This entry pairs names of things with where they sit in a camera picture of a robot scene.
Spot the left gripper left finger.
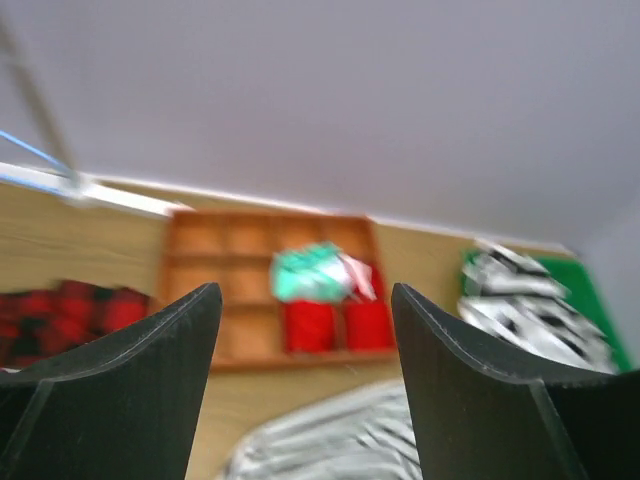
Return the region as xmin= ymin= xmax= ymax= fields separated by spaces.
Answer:
xmin=1 ymin=283 xmax=222 ymax=479

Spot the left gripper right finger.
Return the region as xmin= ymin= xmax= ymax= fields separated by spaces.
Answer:
xmin=391 ymin=283 xmax=639 ymax=480

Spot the thin striped tank top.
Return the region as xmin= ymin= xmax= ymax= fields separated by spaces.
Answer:
xmin=217 ymin=379 xmax=423 ymax=479

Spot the bold striped garment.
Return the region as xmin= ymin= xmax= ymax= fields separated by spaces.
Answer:
xmin=458 ymin=240 xmax=618 ymax=374

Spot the red black plaid shirt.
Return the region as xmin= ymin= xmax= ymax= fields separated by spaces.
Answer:
xmin=1 ymin=280 xmax=151 ymax=369

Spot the red cloth right compartment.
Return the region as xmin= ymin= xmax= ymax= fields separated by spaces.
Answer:
xmin=344 ymin=300 xmax=395 ymax=351

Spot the red cloth compartment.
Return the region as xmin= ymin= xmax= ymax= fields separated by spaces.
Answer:
xmin=344 ymin=300 xmax=395 ymax=351
xmin=284 ymin=301 xmax=335 ymax=353

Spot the green plastic bin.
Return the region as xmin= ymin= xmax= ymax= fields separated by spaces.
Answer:
xmin=458 ymin=248 xmax=631 ymax=373

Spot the red white striped sock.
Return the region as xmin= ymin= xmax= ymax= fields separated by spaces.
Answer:
xmin=340 ymin=253 xmax=377 ymax=301

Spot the red cloth left compartment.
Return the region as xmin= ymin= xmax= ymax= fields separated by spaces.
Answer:
xmin=284 ymin=301 xmax=335 ymax=353

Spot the brown compartment tray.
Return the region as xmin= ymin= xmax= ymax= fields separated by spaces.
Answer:
xmin=156 ymin=211 xmax=396 ymax=371

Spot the mint white sock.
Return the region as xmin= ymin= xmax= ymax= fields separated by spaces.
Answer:
xmin=270 ymin=242 xmax=354 ymax=303

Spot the white metal clothes rack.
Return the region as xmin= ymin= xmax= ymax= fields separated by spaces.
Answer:
xmin=1 ymin=14 xmax=191 ymax=218

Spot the lower blue wire hanger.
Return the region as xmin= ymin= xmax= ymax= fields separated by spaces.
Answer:
xmin=0 ymin=129 xmax=76 ymax=194

